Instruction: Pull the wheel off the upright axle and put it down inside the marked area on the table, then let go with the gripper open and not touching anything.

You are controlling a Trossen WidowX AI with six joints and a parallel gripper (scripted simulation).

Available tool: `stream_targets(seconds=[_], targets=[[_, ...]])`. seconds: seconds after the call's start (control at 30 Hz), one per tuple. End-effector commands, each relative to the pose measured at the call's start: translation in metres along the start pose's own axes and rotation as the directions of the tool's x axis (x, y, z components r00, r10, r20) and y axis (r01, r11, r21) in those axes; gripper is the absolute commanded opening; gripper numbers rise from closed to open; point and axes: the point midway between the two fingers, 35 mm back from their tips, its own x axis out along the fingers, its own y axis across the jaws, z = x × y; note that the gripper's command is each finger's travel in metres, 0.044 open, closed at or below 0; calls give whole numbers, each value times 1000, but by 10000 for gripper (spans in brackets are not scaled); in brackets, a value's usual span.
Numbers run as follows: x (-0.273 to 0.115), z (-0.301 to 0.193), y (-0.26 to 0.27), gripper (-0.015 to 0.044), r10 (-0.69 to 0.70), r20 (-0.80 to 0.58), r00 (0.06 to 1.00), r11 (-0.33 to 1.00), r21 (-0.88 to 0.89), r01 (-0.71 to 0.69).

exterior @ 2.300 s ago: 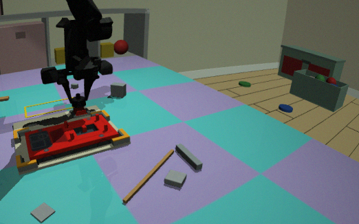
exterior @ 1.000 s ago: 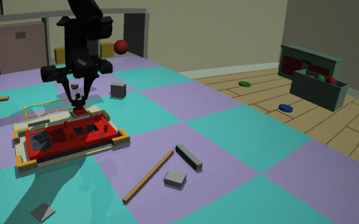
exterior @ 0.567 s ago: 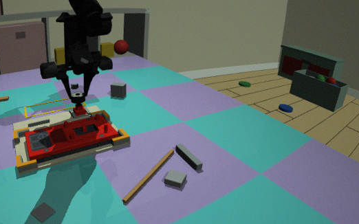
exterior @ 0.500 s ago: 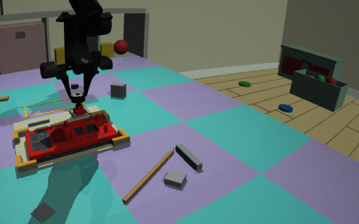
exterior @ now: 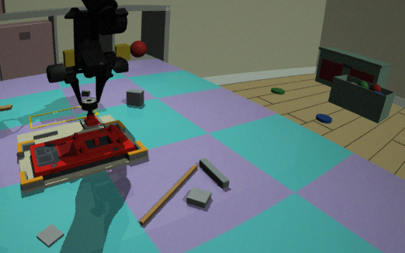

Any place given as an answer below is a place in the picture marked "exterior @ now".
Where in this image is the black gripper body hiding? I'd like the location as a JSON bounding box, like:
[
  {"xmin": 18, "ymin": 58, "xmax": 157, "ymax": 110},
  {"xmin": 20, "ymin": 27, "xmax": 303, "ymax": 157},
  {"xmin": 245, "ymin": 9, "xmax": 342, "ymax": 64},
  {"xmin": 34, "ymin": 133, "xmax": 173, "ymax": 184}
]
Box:
[{"xmin": 47, "ymin": 38, "xmax": 129, "ymax": 83}]

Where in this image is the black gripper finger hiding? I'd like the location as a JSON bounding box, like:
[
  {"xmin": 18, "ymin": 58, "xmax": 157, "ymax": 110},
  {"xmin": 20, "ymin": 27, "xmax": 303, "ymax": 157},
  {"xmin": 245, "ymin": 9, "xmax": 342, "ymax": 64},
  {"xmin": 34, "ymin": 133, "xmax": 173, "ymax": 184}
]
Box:
[
  {"xmin": 64, "ymin": 78, "xmax": 82, "ymax": 106},
  {"xmin": 95, "ymin": 73, "xmax": 113, "ymax": 102}
]

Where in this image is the tan rectangular block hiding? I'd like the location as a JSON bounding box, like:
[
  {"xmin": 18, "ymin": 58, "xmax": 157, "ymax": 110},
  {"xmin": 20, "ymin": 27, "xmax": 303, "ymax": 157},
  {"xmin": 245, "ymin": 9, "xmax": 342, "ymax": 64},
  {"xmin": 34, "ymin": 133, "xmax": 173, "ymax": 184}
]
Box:
[{"xmin": 0, "ymin": 104, "xmax": 12, "ymax": 111}]

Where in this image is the black and white wheel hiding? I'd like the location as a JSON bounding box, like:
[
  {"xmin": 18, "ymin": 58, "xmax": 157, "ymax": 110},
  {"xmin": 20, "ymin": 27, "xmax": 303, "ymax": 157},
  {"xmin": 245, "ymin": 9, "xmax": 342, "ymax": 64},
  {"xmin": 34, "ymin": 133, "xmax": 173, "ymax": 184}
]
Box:
[{"xmin": 81, "ymin": 98, "xmax": 98, "ymax": 111}]

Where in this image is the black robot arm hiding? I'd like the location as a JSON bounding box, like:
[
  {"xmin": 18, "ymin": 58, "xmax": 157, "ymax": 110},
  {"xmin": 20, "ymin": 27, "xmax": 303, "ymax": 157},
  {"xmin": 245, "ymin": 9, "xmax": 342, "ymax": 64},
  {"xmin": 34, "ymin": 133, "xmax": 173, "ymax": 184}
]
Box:
[{"xmin": 64, "ymin": 0, "xmax": 128, "ymax": 78}]

